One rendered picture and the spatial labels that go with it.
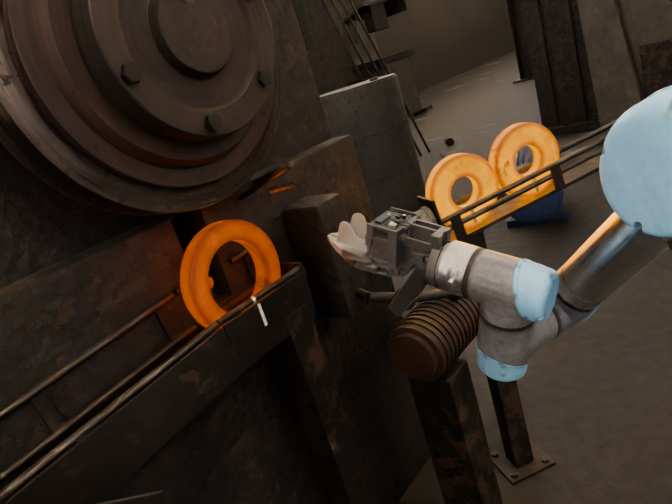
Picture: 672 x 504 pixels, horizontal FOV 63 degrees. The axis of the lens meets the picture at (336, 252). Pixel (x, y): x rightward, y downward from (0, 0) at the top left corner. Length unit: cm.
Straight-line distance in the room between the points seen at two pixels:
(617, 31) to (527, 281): 265
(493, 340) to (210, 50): 55
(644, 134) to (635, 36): 278
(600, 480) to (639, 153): 104
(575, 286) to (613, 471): 73
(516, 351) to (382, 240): 24
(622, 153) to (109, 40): 55
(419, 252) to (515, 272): 15
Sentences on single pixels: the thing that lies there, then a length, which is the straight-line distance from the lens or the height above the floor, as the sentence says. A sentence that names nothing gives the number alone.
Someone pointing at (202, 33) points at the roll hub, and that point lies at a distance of 79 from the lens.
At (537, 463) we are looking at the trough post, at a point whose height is 1.
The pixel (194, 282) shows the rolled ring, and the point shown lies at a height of 78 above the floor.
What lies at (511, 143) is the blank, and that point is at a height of 77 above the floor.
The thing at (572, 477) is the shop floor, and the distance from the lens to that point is 148.
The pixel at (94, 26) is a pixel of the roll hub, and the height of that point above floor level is 114.
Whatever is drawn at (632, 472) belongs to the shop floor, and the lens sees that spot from 149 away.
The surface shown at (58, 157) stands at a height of 101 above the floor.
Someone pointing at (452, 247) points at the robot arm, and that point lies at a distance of 79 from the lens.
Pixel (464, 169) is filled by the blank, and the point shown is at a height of 75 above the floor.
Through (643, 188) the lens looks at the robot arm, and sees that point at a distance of 54.
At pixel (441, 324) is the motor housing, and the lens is 108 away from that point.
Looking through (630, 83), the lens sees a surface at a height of 52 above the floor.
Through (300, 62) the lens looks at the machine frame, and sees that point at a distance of 128.
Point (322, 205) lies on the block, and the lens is 102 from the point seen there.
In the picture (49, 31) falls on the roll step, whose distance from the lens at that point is 76.
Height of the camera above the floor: 101
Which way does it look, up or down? 18 degrees down
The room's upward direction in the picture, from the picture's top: 17 degrees counter-clockwise
